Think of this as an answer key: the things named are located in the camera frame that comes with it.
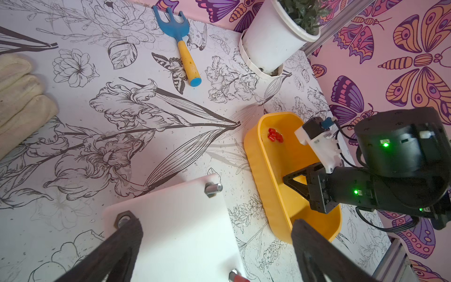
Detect steel screw bottom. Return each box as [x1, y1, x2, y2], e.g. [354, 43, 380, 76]
[229, 269, 245, 282]

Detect beige work glove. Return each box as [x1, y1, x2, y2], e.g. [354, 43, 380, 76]
[1, 54, 59, 157]

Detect steel screw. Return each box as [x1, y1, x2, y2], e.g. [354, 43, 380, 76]
[114, 210, 136, 230]
[229, 269, 245, 282]
[204, 182, 223, 198]

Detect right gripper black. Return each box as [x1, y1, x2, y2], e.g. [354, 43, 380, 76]
[283, 164, 377, 214]

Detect white block with screws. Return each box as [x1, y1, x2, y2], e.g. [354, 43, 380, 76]
[102, 173, 249, 282]

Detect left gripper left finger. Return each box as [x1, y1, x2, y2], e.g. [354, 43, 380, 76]
[57, 216, 143, 282]

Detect steel screw right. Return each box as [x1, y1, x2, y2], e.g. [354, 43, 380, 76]
[204, 182, 223, 198]

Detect yellow plastic tray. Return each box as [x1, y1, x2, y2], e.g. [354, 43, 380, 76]
[244, 112, 342, 244]

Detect red screw sleeve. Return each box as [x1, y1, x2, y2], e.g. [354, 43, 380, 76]
[231, 274, 250, 282]

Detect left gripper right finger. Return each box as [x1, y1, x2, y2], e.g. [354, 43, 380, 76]
[291, 219, 375, 282]

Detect white pot green plant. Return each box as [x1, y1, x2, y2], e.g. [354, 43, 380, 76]
[238, 1, 321, 80]

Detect steel screw top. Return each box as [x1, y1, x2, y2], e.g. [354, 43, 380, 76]
[114, 210, 136, 230]

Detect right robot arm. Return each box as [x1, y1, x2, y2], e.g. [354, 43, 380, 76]
[283, 108, 451, 233]

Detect blue yellow garden fork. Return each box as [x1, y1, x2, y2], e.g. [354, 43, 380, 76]
[152, 5, 202, 87]

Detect red sleeves in tray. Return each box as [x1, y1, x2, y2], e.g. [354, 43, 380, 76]
[267, 128, 284, 143]

